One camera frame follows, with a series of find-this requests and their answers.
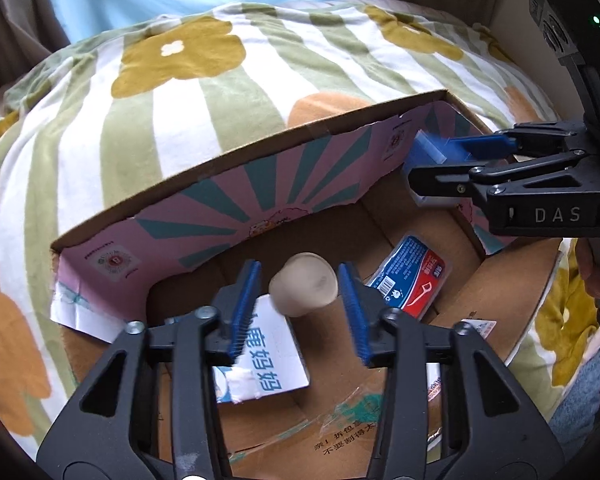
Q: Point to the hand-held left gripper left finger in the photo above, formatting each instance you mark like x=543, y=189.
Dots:
x=245, y=304

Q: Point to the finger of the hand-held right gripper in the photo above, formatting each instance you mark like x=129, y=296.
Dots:
x=445, y=180
x=460, y=146

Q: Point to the beige paper cup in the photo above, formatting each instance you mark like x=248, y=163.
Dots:
x=300, y=285

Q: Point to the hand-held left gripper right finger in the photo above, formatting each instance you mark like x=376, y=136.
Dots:
x=351, y=305

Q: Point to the blue denim clothing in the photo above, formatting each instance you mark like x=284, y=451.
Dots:
x=585, y=385

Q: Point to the cardboard box with pink flap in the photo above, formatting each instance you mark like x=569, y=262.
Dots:
x=340, y=150

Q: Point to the person's right hand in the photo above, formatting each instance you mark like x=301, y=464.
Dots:
x=591, y=267

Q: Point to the floral striped blanket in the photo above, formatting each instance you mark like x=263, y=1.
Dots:
x=180, y=110

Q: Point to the blue floss pick packet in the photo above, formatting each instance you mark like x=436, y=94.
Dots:
x=412, y=275

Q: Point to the white carton with blue print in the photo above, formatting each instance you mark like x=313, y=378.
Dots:
x=280, y=355

